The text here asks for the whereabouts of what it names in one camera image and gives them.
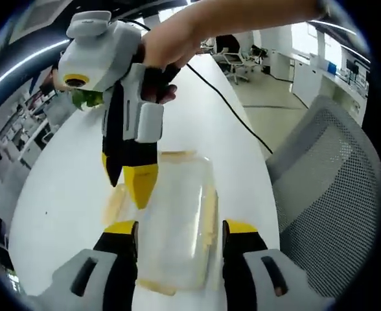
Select white counter cabinets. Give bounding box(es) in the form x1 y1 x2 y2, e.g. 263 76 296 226
270 48 370 121

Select ceiling air vent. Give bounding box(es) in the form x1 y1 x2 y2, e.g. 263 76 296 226
10 0 61 42

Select green potted plant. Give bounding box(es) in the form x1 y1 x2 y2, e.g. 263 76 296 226
70 89 106 111

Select white storage shelves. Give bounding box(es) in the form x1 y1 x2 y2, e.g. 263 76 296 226
1 87 59 163

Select grey mesh office chair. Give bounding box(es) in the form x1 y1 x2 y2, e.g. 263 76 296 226
265 95 381 299

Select person's right hand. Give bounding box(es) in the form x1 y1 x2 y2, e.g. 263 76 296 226
137 22 200 106

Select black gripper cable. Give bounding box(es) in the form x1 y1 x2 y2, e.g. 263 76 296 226
117 18 275 154

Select clear box with yellow buckles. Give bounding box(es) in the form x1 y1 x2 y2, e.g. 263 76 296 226
102 150 221 297

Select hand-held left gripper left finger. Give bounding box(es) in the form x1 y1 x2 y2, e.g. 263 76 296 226
36 219 139 311

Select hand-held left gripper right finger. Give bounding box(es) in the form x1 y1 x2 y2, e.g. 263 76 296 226
222 218 336 311

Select white swivel chair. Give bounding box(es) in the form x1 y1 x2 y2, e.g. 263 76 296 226
222 51 257 86

